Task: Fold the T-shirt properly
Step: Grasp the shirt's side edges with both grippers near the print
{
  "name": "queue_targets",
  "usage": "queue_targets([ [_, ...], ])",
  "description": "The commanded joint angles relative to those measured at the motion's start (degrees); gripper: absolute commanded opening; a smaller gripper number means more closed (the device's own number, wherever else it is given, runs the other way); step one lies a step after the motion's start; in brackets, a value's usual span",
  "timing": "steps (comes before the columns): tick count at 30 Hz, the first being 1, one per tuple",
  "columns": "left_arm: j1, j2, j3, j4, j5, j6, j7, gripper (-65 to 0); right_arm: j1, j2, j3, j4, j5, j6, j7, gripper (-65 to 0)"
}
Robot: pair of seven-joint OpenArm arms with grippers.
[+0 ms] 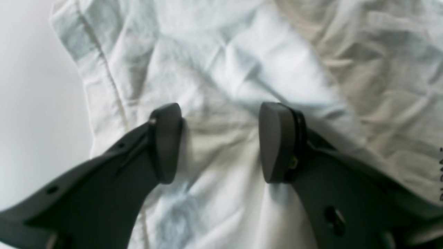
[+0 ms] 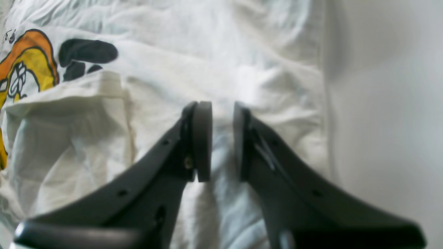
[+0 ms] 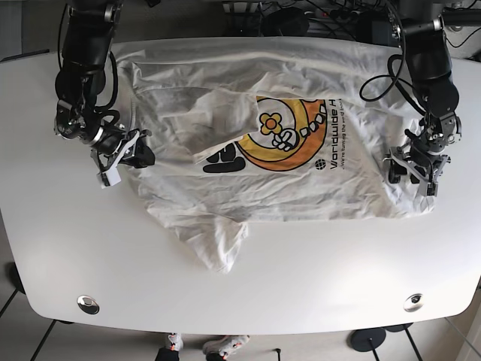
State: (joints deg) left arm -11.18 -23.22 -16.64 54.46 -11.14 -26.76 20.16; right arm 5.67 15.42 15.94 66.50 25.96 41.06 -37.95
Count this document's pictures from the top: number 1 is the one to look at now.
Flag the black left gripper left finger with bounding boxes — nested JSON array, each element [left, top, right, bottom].
[[0, 103, 183, 249]]

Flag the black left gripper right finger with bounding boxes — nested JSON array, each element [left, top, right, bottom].
[[259, 102, 442, 249]]

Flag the white printed T-shirt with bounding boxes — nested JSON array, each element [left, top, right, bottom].
[[51, 0, 443, 249]]

